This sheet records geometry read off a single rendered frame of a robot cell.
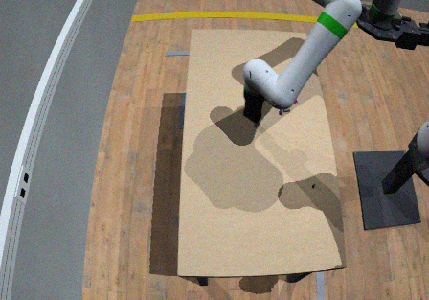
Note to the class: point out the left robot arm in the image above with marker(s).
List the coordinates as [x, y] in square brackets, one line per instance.
[423, 141]

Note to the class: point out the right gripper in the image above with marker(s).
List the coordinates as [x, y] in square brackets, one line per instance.
[253, 108]

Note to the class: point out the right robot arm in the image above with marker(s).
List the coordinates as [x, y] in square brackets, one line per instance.
[338, 16]

